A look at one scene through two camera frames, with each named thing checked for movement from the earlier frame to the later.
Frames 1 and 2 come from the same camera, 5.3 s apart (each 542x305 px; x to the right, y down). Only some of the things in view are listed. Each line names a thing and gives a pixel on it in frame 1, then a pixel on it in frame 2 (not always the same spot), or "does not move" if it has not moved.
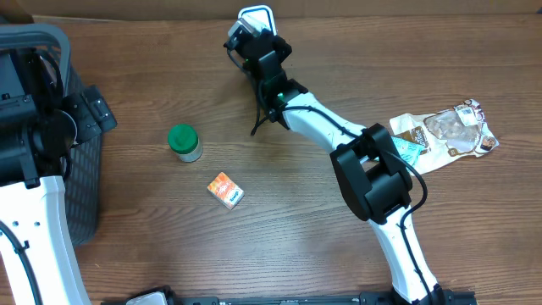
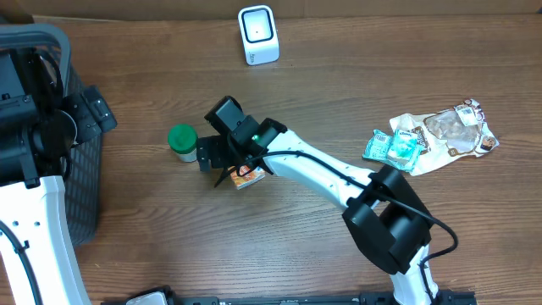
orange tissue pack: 225,191 -> 243,176
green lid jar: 185,141 does not move
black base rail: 435,297 does not move
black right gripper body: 284,49 -> 225,152
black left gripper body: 89,124 does not move
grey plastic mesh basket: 82,180 does not move
